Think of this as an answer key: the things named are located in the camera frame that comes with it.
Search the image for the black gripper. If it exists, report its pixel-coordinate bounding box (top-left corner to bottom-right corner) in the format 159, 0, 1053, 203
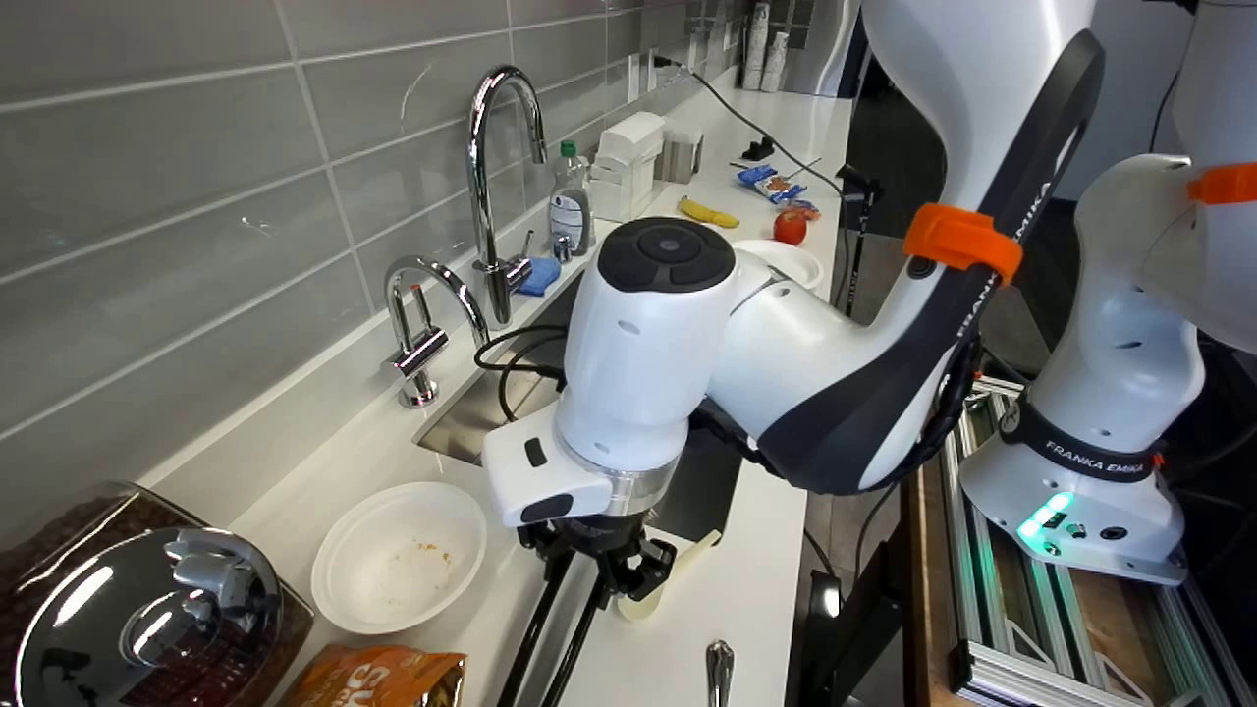
574, 502, 685, 622

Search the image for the black looped cooking utensil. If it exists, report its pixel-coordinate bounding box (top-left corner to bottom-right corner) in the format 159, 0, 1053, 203
494, 544, 622, 707

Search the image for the white bowl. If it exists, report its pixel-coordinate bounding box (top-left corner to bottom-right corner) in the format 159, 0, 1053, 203
307, 478, 493, 639

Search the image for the white plastic serving spoon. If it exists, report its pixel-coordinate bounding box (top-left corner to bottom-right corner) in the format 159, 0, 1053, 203
613, 527, 722, 628

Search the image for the metal spoon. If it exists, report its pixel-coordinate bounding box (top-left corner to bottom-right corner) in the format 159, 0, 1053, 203
702, 636, 739, 707

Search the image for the stainless steel sink basin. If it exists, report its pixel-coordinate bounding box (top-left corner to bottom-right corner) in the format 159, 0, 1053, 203
414, 280, 751, 544

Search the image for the orange snack bag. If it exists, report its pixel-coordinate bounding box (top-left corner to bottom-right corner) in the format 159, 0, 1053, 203
278, 639, 471, 707

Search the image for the wooden robot platform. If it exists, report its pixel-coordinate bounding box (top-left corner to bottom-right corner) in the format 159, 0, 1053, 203
901, 454, 973, 707

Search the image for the small chrome faucet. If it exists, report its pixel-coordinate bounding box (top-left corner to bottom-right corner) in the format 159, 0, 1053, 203
383, 250, 494, 407

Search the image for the blue sponge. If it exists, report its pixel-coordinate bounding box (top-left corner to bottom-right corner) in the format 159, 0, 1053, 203
512, 255, 566, 300

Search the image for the large white plate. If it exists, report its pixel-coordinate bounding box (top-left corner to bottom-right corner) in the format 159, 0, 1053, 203
732, 234, 828, 296

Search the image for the bottle with green cap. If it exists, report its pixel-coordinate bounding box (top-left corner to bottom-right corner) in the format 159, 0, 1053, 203
541, 133, 599, 264

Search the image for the tall chrome gooseneck faucet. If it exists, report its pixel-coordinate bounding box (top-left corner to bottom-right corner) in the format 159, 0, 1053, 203
463, 61, 552, 324

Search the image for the yellow item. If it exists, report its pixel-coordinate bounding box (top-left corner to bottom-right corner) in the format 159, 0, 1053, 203
675, 193, 742, 231

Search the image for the blue packet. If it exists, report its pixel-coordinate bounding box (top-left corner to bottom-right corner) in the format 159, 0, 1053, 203
732, 159, 808, 207

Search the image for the silver metal holder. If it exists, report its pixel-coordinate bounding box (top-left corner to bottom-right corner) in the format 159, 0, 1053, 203
655, 125, 708, 183

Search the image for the dark cooker with glass lid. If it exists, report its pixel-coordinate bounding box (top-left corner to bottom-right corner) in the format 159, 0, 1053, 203
0, 482, 317, 707

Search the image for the white cup stack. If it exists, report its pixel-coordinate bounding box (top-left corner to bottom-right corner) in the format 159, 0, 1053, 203
764, 25, 793, 95
739, 0, 772, 95

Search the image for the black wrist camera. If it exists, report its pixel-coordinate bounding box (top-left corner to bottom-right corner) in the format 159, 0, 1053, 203
515, 516, 587, 552

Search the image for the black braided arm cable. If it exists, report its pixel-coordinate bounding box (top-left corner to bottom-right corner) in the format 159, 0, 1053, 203
471, 322, 998, 476

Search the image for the aluminium extrusion frame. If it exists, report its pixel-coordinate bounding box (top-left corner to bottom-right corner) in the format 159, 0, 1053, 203
931, 370, 1257, 707

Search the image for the orange cable strap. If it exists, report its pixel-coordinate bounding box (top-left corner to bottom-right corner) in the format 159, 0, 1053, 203
901, 199, 1031, 288
1186, 159, 1257, 207

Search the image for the black wall power cable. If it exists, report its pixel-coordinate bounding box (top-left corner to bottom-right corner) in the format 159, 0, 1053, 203
646, 47, 848, 199

